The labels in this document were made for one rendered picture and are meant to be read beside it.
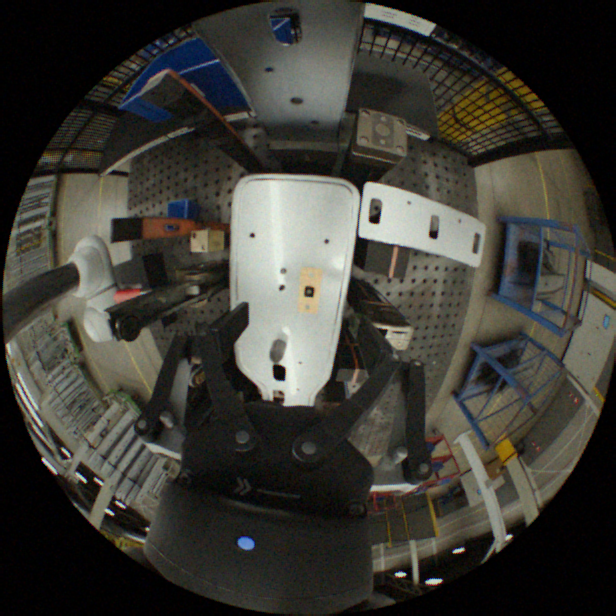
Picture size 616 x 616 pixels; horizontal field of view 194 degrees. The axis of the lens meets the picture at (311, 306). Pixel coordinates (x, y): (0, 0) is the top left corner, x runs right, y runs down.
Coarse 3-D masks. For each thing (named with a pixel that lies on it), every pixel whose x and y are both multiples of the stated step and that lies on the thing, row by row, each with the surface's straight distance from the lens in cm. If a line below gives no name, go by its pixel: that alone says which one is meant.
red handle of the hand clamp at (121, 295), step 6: (138, 288) 35; (150, 288) 34; (156, 288) 34; (186, 288) 32; (192, 288) 32; (198, 288) 32; (120, 294) 36; (126, 294) 35; (132, 294) 34; (138, 294) 34; (186, 294) 32; (192, 294) 32; (120, 300) 36
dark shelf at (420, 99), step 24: (360, 72) 46; (384, 72) 48; (408, 72) 53; (360, 96) 40; (384, 96) 42; (408, 96) 45; (432, 96) 49; (120, 120) 83; (144, 120) 63; (168, 120) 53; (408, 120) 40; (432, 120) 43; (120, 144) 70; (144, 144) 56
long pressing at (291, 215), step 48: (240, 192) 35; (288, 192) 32; (336, 192) 32; (240, 240) 34; (288, 240) 31; (336, 240) 31; (240, 288) 35; (288, 288) 32; (336, 288) 32; (240, 336) 40; (288, 336) 36; (336, 336) 36; (288, 384) 45
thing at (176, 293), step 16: (160, 288) 29; (176, 288) 29; (128, 304) 25; (144, 304) 27; (160, 304) 29; (176, 304) 30; (112, 320) 25; (128, 320) 22; (144, 320) 27; (112, 336) 26; (128, 336) 23
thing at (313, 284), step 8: (304, 272) 31; (320, 272) 31; (304, 280) 31; (312, 280) 31; (320, 280) 31; (304, 288) 32; (312, 288) 31; (320, 288) 32; (304, 296) 31; (312, 296) 31; (304, 304) 33; (312, 304) 32; (304, 312) 33; (312, 312) 33
